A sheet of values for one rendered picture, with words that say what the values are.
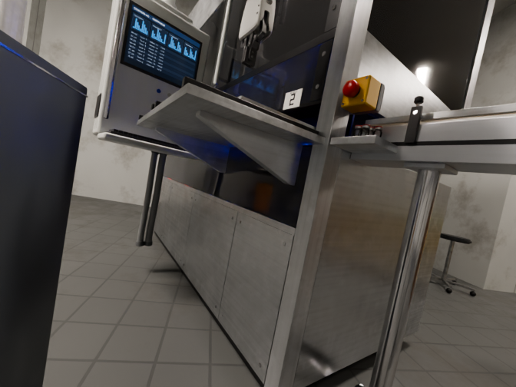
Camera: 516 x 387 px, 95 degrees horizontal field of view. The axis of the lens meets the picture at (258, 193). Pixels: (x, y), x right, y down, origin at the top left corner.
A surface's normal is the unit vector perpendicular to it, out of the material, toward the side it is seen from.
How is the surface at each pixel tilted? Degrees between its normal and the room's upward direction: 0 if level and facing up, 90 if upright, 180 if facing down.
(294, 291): 90
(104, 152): 90
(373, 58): 90
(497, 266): 90
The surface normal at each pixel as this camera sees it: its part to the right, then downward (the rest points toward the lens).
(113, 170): 0.18, 0.08
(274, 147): 0.55, 0.15
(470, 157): -0.81, -0.13
